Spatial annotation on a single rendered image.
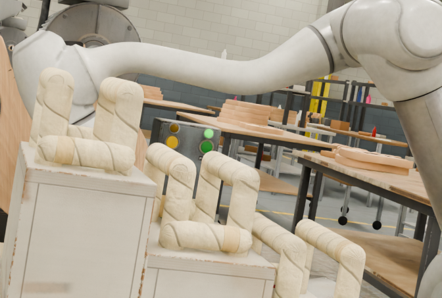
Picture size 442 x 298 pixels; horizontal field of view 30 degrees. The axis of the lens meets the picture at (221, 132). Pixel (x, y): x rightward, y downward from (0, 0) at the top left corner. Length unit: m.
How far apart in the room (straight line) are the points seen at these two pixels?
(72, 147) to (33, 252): 0.12
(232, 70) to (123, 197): 0.59
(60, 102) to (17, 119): 0.83
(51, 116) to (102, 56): 0.49
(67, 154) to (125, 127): 0.07
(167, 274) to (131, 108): 0.20
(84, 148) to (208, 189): 0.27
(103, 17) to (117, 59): 0.60
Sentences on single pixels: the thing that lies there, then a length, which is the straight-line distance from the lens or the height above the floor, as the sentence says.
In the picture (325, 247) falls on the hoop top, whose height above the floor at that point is 1.03.
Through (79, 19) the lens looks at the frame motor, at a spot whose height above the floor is 1.33.
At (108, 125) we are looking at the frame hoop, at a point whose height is 1.15.
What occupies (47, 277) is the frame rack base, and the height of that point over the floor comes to 0.98.
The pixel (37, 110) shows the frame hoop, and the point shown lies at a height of 1.15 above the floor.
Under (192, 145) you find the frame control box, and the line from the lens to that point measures 2.07.
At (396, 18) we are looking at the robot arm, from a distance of 1.34.
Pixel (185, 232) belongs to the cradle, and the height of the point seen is 1.05.
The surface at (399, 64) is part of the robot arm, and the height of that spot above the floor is 1.31.
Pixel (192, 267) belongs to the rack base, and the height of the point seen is 1.01.
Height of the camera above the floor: 1.22
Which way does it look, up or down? 3 degrees down
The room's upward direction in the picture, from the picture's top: 10 degrees clockwise
